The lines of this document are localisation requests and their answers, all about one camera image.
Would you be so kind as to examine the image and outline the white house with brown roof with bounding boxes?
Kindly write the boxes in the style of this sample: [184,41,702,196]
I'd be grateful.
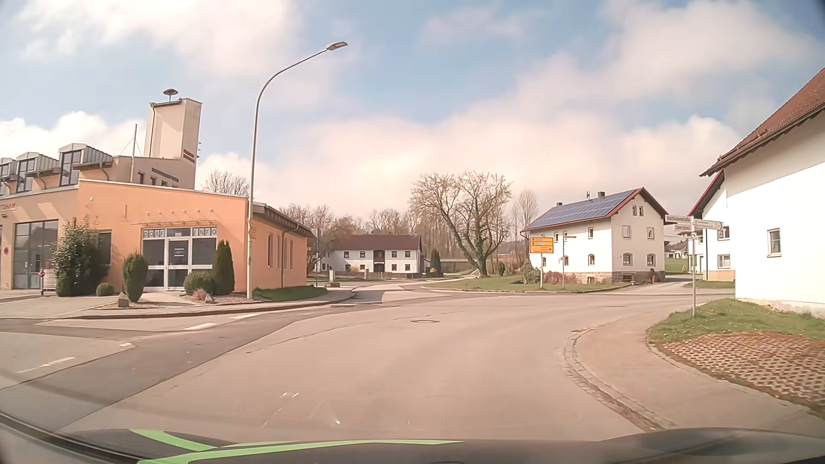
[320,234,424,278]

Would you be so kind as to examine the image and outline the row of bare trees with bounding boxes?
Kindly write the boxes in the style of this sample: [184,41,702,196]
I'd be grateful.
[201,169,452,259]

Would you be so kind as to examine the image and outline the large bare tree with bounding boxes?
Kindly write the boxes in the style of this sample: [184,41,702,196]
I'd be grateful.
[409,171,514,278]

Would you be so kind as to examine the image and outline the grass traffic island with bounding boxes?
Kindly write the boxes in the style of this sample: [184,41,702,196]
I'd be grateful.
[423,274,629,295]

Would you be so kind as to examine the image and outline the grey asphalt road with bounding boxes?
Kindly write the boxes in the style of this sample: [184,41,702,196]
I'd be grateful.
[0,281,736,446]

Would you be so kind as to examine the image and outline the yellow direction sign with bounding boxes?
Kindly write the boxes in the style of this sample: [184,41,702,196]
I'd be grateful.
[529,236,555,290]

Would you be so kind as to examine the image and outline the grass strip beside orange building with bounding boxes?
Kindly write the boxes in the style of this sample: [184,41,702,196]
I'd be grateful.
[253,284,330,302]

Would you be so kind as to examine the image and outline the white house with solar roof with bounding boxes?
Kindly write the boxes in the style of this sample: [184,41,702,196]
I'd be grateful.
[521,187,669,285]

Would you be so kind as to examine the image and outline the slim conical bush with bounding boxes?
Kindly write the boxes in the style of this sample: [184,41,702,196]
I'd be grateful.
[122,252,149,304]
[212,240,236,296]

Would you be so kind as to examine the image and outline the low round bush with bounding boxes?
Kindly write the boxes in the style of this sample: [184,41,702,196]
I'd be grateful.
[183,271,217,296]

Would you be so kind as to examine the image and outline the car's own bonnet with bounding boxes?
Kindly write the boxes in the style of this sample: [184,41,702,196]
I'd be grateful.
[0,412,825,464]

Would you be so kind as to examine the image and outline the road markings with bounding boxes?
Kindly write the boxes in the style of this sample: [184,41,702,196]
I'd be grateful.
[16,303,388,375]

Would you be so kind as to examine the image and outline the grey paved pavement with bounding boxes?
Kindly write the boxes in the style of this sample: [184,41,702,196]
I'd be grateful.
[563,308,825,440]

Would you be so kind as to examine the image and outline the white signpost with arrow signs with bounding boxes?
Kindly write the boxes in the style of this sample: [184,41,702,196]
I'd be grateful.
[665,214,724,318]

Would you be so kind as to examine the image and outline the orange building with tower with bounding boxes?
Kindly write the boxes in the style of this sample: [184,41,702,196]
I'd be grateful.
[0,89,315,292]

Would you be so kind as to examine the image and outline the white house behind signpost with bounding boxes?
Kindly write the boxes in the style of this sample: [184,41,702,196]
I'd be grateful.
[687,170,737,282]

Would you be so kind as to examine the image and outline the grass verge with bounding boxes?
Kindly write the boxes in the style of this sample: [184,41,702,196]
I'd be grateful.
[647,298,825,345]

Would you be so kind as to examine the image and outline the tall green bush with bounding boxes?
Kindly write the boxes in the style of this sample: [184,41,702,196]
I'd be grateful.
[52,217,108,298]

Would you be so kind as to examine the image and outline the white house with red roof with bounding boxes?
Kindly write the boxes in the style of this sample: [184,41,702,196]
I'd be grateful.
[700,67,825,318]

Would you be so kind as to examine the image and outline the red grid paver strip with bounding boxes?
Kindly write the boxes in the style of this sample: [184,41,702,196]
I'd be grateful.
[659,332,825,413]

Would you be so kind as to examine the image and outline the tall curved lamp post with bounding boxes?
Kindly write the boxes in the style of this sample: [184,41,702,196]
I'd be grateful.
[245,41,349,300]

